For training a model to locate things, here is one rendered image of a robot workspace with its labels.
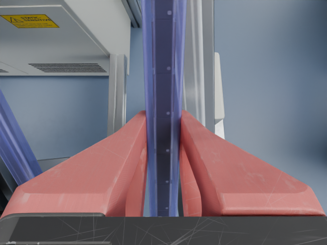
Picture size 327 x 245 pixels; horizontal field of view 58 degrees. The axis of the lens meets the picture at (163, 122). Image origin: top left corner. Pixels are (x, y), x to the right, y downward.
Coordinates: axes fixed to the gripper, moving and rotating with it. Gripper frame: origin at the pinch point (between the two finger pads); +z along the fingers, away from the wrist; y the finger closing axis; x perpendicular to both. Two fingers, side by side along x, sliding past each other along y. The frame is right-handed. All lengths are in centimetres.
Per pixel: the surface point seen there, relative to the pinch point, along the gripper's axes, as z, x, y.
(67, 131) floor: 78, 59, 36
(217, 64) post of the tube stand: 14.0, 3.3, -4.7
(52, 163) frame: 16.9, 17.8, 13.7
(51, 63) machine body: 73, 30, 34
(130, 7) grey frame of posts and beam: 90, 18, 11
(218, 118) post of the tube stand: 11.1, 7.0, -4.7
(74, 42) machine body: 57, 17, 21
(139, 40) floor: 98, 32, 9
